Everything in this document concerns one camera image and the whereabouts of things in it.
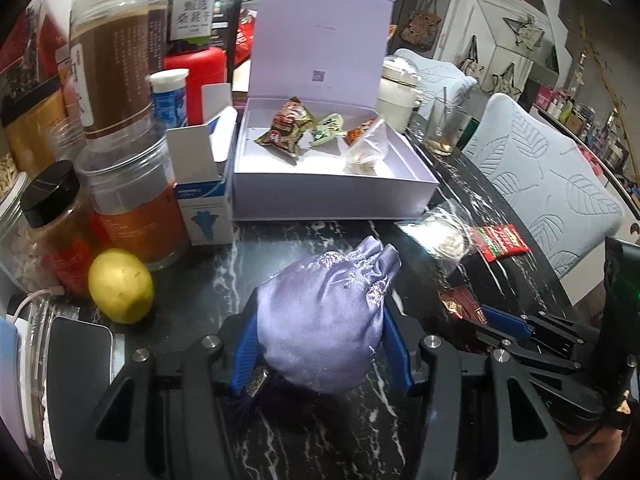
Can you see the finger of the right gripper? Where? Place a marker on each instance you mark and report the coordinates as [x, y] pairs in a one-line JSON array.
[[541, 327], [479, 337]]

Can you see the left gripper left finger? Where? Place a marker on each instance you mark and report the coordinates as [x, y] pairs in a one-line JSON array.
[[163, 416]]

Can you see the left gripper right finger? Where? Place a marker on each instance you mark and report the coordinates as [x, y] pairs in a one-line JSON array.
[[480, 411]]

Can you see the large red spicy snack packet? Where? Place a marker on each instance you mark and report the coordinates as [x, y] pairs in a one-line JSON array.
[[497, 242]]

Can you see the bag with white cord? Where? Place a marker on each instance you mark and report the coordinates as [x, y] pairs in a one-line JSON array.
[[445, 232]]

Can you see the purple satin drawstring pouch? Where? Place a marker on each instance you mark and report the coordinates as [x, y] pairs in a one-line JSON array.
[[320, 320]]

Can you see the clear plastic bag beige contents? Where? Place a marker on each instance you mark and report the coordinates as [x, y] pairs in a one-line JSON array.
[[365, 157]]

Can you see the small red snack packet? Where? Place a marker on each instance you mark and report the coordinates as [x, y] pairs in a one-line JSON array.
[[354, 134]]

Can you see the green white snack packet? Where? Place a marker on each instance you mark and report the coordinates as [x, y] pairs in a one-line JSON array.
[[327, 129]]

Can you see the brown green snack packet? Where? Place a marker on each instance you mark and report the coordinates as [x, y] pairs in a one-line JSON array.
[[289, 125]]

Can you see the black smartphone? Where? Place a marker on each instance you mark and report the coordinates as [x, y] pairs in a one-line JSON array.
[[78, 372]]

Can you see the near grey leaf chair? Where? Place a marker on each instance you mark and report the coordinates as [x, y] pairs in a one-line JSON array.
[[546, 180]]

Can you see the grey leaf chair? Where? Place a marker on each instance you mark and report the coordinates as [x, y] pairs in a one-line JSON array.
[[546, 180], [436, 79]]

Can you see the yellow lemon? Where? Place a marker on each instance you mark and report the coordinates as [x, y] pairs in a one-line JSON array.
[[121, 286]]

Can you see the glass cup with spoon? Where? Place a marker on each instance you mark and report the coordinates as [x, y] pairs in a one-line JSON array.
[[446, 125]]

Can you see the jar with orange label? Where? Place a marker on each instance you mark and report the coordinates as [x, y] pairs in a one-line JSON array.
[[133, 192]]

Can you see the white ceramic lidded pot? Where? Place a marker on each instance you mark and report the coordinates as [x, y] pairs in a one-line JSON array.
[[398, 93]]

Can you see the far grey leaf chair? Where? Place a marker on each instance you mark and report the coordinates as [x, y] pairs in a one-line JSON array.
[[436, 79]]

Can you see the blue white medicine box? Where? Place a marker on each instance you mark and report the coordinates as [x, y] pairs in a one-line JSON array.
[[201, 157]]

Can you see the hanging brown tote bag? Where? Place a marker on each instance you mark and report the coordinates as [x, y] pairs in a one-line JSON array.
[[422, 28]]

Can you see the blue white tablet tube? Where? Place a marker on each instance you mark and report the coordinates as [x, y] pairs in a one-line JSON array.
[[169, 97]]

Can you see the lavender open gift box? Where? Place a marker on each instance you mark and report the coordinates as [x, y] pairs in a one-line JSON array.
[[329, 54]]

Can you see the red plastic container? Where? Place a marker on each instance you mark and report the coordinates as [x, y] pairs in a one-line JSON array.
[[208, 66]]

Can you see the jar with brown powder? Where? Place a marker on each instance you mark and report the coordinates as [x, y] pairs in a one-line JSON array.
[[115, 45]]

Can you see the black printed food pouch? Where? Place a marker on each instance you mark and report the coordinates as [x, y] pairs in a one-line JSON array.
[[225, 23]]

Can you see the dark label berry jar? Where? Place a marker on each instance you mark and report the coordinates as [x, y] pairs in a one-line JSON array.
[[189, 25]]

